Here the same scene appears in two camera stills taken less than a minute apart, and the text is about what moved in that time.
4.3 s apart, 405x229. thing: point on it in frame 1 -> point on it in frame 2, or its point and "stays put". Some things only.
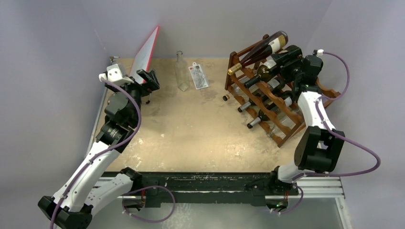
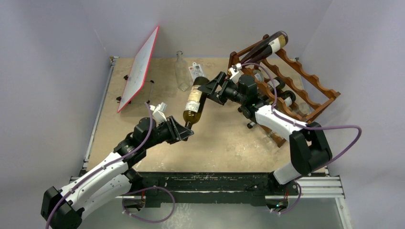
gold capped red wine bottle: x=271 y=44 stays put
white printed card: x=198 y=76 stays put
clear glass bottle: x=182 y=71 stays put
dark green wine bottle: x=268 y=71 -> x=195 y=101
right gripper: x=273 y=59 -> x=218 y=91
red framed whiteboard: x=143 y=58 stays put
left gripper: x=150 y=78 -> x=176 y=131
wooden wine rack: x=259 y=89 stays put
